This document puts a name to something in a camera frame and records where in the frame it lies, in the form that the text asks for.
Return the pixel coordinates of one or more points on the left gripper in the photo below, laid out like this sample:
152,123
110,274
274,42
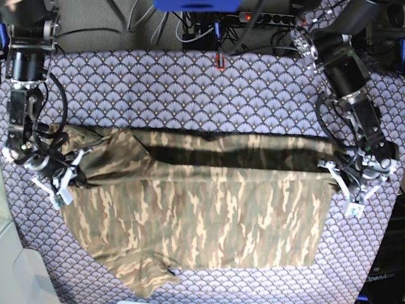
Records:
359,180

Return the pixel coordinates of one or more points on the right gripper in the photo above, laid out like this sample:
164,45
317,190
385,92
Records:
55,172

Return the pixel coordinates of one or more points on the camouflage T-shirt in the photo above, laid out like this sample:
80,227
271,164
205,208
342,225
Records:
154,201

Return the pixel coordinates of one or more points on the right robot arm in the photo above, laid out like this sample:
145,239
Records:
28,35

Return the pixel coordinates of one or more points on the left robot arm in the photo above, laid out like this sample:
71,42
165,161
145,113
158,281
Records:
329,50

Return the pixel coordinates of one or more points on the black OpenArm box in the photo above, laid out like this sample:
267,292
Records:
385,281

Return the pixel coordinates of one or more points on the white plastic bin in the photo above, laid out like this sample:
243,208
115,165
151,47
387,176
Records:
24,278

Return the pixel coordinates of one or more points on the purple fan-pattern tablecloth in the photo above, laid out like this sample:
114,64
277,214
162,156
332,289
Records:
255,93

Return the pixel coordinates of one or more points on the red and black clamp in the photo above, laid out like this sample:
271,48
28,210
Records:
220,62

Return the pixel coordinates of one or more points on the black power strip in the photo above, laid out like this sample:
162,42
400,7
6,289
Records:
273,19

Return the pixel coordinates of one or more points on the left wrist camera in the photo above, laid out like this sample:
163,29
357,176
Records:
354,209

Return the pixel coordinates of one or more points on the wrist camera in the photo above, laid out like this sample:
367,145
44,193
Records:
354,209
62,197

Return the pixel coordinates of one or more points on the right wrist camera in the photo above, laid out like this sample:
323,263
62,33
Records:
62,197

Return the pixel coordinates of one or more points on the blue mount plate top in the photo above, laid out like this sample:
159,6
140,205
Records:
197,5

